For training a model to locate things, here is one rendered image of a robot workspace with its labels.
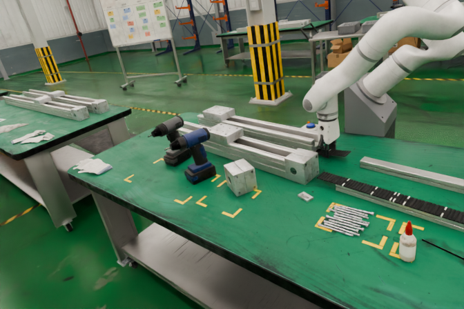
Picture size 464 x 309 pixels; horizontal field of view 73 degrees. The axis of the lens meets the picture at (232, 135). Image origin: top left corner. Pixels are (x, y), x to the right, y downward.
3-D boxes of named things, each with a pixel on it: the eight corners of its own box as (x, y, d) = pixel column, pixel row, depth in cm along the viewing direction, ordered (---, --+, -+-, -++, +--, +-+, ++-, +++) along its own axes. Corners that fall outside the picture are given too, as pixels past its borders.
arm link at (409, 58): (398, 52, 148) (447, 12, 131) (424, 83, 142) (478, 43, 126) (388, 53, 140) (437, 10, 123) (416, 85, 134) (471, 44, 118)
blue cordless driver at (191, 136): (219, 174, 138) (210, 128, 130) (179, 192, 129) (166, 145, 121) (211, 168, 144) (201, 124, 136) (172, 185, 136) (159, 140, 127)
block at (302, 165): (322, 170, 127) (321, 150, 124) (305, 185, 120) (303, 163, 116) (303, 165, 134) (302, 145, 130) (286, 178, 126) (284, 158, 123)
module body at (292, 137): (324, 149, 144) (323, 132, 140) (312, 158, 138) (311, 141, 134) (211, 122, 200) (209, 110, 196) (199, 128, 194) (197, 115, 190)
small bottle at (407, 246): (410, 265, 80) (413, 228, 76) (395, 256, 83) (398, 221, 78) (418, 256, 82) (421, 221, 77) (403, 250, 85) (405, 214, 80)
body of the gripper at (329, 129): (329, 121, 123) (330, 146, 128) (342, 112, 130) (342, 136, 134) (312, 118, 129) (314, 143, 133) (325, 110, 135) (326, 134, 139)
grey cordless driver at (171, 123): (193, 156, 160) (184, 116, 151) (163, 174, 146) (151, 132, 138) (184, 153, 164) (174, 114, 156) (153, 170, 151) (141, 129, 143)
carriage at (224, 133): (244, 140, 153) (242, 127, 150) (228, 150, 146) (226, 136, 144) (222, 134, 164) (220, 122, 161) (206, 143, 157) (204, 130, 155)
